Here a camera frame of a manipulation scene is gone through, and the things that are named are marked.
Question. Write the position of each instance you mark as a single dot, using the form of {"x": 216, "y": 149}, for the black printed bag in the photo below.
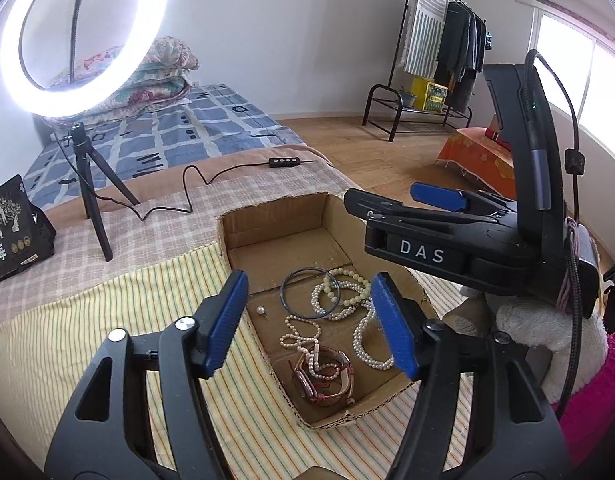
{"x": 12, "y": 240}

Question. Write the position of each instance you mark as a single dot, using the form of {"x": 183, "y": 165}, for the cardboard box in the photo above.
{"x": 287, "y": 255}

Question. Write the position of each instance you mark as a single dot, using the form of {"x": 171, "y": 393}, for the yellow striped cloth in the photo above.
{"x": 47, "y": 320}

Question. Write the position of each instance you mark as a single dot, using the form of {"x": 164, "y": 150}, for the striped hanging towel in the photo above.
{"x": 425, "y": 25}

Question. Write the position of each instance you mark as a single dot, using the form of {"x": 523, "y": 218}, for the folded floral quilt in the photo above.
{"x": 162, "y": 75}

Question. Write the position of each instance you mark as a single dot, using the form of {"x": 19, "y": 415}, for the black metal clothes rack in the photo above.
{"x": 375, "y": 105}

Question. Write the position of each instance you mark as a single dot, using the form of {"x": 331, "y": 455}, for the yellow box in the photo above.
{"x": 430, "y": 95}

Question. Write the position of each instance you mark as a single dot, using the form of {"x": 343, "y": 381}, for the black tripod stand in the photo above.
{"x": 89, "y": 185}

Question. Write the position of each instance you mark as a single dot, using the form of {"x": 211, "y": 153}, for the blue patterned bedsheet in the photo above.
{"x": 187, "y": 130}

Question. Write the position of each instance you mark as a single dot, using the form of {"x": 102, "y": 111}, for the black bangle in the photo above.
{"x": 283, "y": 300}

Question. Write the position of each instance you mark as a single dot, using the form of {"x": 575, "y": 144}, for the window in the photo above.
{"x": 562, "y": 70}

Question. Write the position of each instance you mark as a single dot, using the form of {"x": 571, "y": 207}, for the pearl earring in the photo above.
{"x": 261, "y": 310}

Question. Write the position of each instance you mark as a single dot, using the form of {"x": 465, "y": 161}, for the person's right hand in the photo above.
{"x": 527, "y": 325}

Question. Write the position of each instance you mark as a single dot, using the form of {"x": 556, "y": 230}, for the orange covered low table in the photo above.
{"x": 472, "y": 160}

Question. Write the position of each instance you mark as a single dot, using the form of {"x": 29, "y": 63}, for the dark hanging clothes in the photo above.
{"x": 460, "y": 45}

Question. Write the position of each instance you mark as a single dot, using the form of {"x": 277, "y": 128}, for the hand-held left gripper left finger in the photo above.
{"x": 227, "y": 325}

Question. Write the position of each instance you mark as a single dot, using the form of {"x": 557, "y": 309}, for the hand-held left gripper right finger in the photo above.
{"x": 392, "y": 330}

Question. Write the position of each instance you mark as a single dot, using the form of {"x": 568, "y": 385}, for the black gooseneck phone holder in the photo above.
{"x": 77, "y": 20}

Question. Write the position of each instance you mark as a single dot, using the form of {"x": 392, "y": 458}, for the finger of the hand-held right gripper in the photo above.
{"x": 437, "y": 195}
{"x": 372, "y": 204}

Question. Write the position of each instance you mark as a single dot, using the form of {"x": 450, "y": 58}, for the checked beige blanket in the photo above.
{"x": 162, "y": 240}

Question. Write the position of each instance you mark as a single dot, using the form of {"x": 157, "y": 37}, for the pink clothing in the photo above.
{"x": 597, "y": 400}

